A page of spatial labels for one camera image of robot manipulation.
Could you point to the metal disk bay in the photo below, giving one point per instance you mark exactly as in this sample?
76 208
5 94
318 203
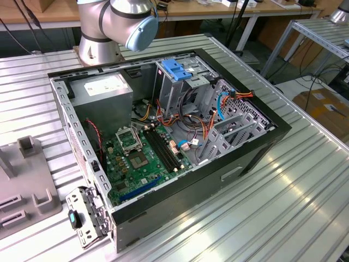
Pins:
234 128

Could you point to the green motherboard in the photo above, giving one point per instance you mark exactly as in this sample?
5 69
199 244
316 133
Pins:
144 174

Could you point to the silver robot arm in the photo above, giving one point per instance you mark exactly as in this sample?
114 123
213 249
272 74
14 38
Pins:
117 16

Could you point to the black teal latch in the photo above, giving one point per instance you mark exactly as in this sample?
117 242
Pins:
72 218

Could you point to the grey power supply unit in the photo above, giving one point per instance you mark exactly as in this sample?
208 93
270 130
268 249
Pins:
103 109

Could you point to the wooden desk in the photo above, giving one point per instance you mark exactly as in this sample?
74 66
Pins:
218 11

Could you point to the blue expansion slot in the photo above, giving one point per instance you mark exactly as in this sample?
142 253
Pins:
141 188

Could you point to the black open PC case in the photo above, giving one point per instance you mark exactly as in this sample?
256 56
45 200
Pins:
191 191

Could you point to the blue plastic drive latch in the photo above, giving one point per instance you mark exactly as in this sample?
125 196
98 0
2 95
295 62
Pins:
174 69

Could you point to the black tripod stand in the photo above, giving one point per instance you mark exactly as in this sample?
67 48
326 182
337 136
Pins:
241 15

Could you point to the CPU socket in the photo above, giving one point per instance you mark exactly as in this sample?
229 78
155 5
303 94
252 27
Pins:
139 161

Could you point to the small white box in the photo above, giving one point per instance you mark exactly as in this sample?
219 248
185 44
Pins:
252 3
228 3

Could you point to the metal card retention bracket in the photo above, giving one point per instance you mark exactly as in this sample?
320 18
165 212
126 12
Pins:
81 195

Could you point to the grey parts rack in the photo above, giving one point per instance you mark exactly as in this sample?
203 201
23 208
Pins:
27 174

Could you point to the labelled cardboard box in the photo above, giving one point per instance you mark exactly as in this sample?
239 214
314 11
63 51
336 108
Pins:
321 109

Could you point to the RAM slot white clips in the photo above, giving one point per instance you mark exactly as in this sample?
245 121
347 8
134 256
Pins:
162 150
169 150

